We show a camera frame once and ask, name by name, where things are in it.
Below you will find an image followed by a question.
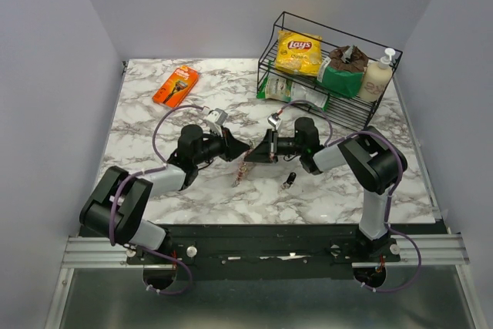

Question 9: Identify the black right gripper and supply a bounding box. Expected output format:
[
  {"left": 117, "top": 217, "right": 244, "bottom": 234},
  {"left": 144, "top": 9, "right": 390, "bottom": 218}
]
[{"left": 245, "top": 128, "right": 305, "bottom": 163}]

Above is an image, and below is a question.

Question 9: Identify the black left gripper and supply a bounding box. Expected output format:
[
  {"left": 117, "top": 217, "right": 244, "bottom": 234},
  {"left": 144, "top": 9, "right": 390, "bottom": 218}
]
[{"left": 193, "top": 125, "right": 250, "bottom": 166}]

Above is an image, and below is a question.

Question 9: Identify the steel key organizer red handle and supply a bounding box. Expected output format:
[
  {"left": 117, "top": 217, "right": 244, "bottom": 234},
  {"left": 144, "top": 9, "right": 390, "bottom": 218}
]
[{"left": 232, "top": 139, "right": 254, "bottom": 187}]

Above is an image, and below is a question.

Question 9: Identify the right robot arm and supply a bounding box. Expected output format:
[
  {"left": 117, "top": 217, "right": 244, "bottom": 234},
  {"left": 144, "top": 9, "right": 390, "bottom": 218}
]
[{"left": 245, "top": 117, "right": 407, "bottom": 261}]

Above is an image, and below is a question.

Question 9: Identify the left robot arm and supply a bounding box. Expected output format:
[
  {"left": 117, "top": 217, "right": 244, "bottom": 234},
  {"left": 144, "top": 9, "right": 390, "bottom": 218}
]
[{"left": 79, "top": 124, "right": 250, "bottom": 264}]

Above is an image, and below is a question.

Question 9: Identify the black key tag with keys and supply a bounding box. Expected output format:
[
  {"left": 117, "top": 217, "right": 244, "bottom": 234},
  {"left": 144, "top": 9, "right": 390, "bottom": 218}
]
[{"left": 281, "top": 172, "right": 297, "bottom": 190}]

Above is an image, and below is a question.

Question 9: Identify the green white snack bag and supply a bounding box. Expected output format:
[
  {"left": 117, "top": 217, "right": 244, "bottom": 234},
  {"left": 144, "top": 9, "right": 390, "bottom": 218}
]
[{"left": 257, "top": 75, "right": 330, "bottom": 110}]

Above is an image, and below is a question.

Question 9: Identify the orange razor box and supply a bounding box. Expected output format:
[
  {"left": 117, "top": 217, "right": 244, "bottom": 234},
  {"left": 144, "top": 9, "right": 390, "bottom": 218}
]
[{"left": 153, "top": 65, "right": 200, "bottom": 108}]

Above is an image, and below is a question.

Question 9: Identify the yellow Lays chips bag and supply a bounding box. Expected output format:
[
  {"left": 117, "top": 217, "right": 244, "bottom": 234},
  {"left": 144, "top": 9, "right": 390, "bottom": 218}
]
[{"left": 275, "top": 30, "right": 323, "bottom": 77}]

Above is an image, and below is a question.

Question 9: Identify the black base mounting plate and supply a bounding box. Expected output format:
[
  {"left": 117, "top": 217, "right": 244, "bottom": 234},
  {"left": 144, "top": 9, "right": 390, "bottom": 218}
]
[{"left": 79, "top": 223, "right": 451, "bottom": 280}]

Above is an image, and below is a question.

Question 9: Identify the green brown coffee bag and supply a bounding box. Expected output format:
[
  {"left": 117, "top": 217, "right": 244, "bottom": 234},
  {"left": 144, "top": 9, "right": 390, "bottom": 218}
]
[{"left": 317, "top": 45, "right": 369, "bottom": 99}]

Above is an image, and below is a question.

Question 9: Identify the cream lotion pump bottle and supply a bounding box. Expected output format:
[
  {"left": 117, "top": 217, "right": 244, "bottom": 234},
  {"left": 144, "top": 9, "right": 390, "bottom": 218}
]
[{"left": 357, "top": 48, "right": 396, "bottom": 102}]

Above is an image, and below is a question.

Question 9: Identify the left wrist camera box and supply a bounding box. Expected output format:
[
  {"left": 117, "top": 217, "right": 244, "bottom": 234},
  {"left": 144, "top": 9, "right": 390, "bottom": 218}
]
[{"left": 204, "top": 109, "right": 228, "bottom": 136}]

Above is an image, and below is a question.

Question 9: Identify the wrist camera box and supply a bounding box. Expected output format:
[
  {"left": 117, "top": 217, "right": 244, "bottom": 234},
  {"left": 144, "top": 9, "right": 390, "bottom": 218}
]
[
  {"left": 267, "top": 112, "right": 282, "bottom": 131},
  {"left": 204, "top": 109, "right": 228, "bottom": 136}
]

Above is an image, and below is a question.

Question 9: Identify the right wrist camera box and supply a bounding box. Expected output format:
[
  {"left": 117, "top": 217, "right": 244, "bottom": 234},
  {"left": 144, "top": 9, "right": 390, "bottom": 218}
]
[{"left": 267, "top": 112, "right": 282, "bottom": 131}]

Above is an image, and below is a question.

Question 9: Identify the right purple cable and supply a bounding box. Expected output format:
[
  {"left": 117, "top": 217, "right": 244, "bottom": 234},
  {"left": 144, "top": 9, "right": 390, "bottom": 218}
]
[{"left": 275, "top": 99, "right": 422, "bottom": 294}]

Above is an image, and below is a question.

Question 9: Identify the purple cable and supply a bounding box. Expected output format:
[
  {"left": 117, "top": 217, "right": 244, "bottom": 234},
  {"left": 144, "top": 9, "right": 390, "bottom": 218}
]
[
  {"left": 275, "top": 99, "right": 422, "bottom": 294},
  {"left": 109, "top": 104, "right": 193, "bottom": 296}
]

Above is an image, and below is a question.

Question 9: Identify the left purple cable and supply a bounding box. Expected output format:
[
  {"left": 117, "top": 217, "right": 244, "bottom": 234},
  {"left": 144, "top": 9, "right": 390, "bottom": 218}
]
[{"left": 109, "top": 104, "right": 193, "bottom": 296}]

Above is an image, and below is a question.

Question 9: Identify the black wire shelf rack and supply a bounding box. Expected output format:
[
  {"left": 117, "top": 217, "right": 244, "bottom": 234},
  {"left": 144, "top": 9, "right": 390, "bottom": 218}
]
[{"left": 257, "top": 12, "right": 403, "bottom": 131}]

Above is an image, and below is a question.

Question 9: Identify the aluminium rail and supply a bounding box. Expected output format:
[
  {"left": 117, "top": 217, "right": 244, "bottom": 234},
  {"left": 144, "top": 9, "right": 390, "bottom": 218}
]
[{"left": 62, "top": 234, "right": 470, "bottom": 269}]

